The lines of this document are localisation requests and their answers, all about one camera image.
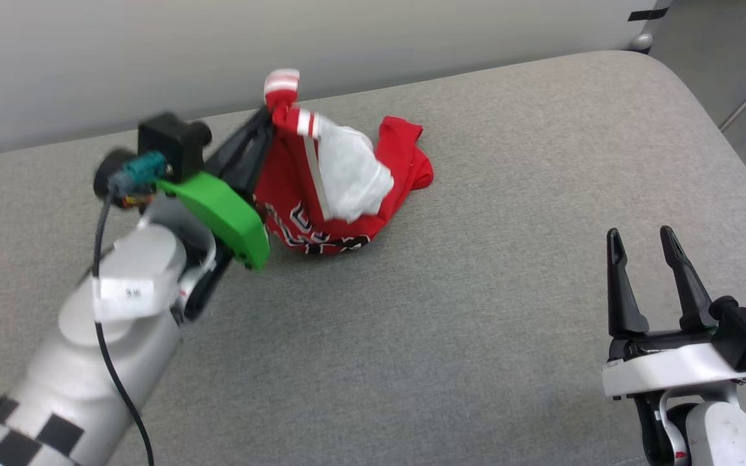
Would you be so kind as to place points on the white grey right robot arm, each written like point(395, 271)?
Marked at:
point(723, 433)

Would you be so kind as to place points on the black tape strip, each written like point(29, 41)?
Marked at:
point(648, 14)

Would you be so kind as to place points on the silver round furniture foot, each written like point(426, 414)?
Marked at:
point(641, 42)

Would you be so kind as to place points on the red white basketball jersey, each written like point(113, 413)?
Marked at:
point(399, 149)

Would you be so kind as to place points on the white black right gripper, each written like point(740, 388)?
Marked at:
point(671, 369)

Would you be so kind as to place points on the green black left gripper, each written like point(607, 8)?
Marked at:
point(230, 217)

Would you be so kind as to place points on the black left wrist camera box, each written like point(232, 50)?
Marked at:
point(172, 139)

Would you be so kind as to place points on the grey fabric sofa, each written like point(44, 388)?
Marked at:
point(476, 291)

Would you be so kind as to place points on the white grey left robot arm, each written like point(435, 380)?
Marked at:
point(107, 362)

